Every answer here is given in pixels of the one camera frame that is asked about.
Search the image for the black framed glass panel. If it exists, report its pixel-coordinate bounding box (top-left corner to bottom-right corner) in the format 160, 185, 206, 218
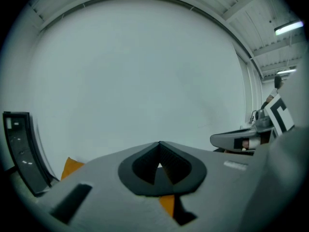
2, 111, 58, 197

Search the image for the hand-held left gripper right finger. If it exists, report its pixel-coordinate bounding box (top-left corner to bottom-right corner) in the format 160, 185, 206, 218
158, 141, 290, 232

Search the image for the long ceiling lamp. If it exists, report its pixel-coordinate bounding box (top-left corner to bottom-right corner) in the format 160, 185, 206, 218
277, 68, 298, 75
274, 20, 304, 36

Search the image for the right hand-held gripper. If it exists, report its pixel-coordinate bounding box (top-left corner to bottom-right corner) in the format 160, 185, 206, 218
209, 93, 295, 156

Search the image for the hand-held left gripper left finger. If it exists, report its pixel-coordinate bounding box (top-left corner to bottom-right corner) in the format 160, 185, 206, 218
36, 141, 180, 232

